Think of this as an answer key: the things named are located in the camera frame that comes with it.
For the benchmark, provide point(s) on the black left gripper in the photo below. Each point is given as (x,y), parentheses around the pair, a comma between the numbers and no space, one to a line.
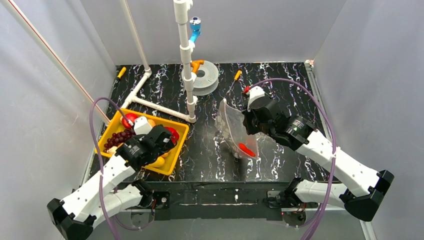
(164,136)

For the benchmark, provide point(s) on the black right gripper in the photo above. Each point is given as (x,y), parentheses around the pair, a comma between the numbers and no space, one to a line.
(249,117)

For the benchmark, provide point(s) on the red toy bell pepper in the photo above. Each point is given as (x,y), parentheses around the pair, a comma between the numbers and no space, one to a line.
(174,135)

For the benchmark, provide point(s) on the clear polka dot zip bag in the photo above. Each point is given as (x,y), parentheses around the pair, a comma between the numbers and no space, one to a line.
(229,121)

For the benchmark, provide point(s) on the orange toy carrot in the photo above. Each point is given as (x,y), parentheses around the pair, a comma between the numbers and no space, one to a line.
(246,150)

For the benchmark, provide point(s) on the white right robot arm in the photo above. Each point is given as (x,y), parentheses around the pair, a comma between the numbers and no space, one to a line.
(361,189)

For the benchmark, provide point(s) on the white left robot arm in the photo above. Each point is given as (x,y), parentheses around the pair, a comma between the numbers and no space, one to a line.
(78,214)

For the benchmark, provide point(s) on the yellow toy mango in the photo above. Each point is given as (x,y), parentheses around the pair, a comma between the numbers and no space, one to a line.
(159,162)

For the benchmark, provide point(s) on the yellow toy bell pepper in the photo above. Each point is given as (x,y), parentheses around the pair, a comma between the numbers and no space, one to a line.
(165,155)

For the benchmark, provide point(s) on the purple toy grapes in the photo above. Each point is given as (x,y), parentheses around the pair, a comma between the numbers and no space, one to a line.
(118,138)

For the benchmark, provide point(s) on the toy peach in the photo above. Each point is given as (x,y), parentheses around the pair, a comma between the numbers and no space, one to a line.
(151,122)

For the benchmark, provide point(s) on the white toy garlic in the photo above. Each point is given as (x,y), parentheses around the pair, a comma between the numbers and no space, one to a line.
(112,150)

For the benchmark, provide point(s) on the yellow plastic tray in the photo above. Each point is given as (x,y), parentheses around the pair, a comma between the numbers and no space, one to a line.
(170,160)

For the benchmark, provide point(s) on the red toy apple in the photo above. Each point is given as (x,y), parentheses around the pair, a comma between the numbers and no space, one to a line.
(129,120)

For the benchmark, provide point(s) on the yellow screwdriver right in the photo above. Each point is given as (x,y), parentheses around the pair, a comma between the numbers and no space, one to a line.
(235,79)

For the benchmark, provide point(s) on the grey filament spool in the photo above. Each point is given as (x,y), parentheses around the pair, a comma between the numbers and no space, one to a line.
(206,80)

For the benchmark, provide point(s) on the white pvc pipe stand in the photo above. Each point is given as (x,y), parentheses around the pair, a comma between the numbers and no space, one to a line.
(181,9)

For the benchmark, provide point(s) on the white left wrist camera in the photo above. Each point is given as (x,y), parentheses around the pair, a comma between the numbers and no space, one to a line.
(142,126)

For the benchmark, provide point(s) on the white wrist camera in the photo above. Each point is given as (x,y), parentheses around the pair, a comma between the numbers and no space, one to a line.
(142,126)
(254,93)

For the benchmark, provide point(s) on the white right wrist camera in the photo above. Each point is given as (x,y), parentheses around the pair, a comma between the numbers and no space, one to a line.
(254,93)

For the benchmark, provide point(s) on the aluminium frame rail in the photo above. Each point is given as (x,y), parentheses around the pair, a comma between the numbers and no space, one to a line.
(299,190)

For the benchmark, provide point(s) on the orange clamp handle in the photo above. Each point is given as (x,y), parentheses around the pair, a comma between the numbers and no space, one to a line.
(195,65)

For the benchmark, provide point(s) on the blue overhead camera mount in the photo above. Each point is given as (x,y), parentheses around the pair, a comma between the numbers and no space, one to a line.
(195,26)

